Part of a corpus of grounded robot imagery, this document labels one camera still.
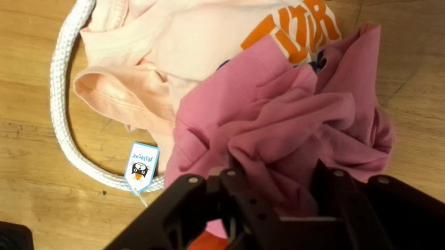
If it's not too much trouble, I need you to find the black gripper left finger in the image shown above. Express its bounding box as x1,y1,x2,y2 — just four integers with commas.
103,166,303,250

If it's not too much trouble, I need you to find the white braided rope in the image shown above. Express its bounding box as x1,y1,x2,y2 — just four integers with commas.
47,0,167,194

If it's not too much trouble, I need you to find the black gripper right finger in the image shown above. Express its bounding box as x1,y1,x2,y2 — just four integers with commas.
300,158,445,250

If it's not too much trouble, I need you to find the cream printed shirt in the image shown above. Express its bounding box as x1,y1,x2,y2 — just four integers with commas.
72,0,345,208

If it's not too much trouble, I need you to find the pink cloth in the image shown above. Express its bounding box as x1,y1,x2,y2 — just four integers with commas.
164,22,398,240

